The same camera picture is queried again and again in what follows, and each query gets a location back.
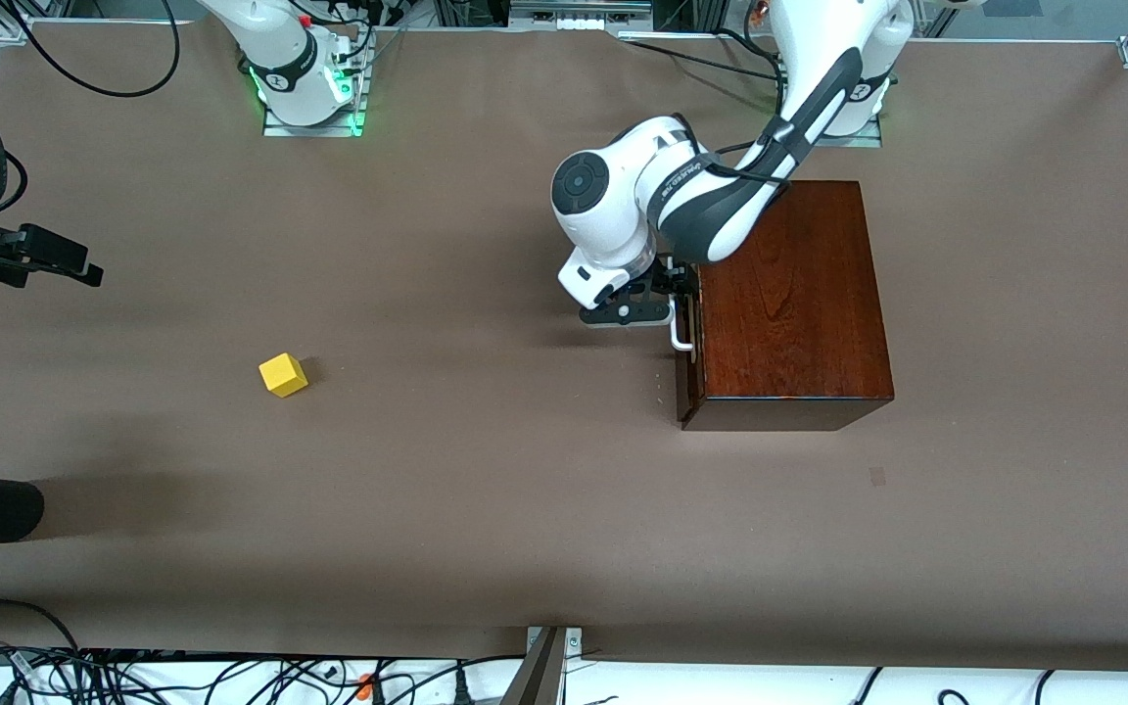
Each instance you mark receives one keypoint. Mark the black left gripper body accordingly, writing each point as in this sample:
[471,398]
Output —
[674,278]

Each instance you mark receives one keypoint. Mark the light wood drawer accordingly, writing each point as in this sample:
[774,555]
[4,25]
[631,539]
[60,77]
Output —
[689,372]

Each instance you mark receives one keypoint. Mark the yellow block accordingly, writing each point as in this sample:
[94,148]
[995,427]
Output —
[283,376]

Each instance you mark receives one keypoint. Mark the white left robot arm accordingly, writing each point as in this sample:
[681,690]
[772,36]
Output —
[613,206]

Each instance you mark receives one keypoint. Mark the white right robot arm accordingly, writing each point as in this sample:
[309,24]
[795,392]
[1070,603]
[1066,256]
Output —
[280,59]

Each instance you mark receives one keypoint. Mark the dark brown wooden cabinet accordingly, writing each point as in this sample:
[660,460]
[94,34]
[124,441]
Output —
[789,304]

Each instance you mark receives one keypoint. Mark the white power strip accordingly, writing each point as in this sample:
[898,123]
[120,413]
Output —
[574,22]

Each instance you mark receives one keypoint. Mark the aluminium bracket with dark post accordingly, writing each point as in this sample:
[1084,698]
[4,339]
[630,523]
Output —
[549,666]

